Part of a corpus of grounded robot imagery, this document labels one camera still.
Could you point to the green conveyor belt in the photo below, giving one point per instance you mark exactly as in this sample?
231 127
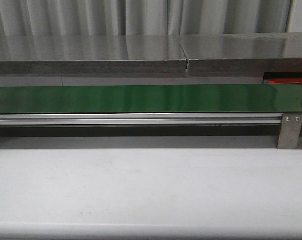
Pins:
151 99

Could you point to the right grey stone countertop slab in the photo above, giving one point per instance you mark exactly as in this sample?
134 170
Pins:
243 53

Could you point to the grey stone countertop slab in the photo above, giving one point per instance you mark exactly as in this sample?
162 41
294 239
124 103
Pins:
243 53
80 55

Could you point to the left grey stone countertop slab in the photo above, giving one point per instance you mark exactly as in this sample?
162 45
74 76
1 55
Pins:
80 55

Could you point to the red bin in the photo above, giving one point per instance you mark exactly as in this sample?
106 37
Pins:
284 81

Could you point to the grey pleated curtain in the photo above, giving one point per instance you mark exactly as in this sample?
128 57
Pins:
126 17

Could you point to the steel conveyor support bracket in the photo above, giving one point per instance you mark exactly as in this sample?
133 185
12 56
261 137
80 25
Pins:
290 131

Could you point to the aluminium conveyor side rail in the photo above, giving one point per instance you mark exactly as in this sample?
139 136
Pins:
136 119

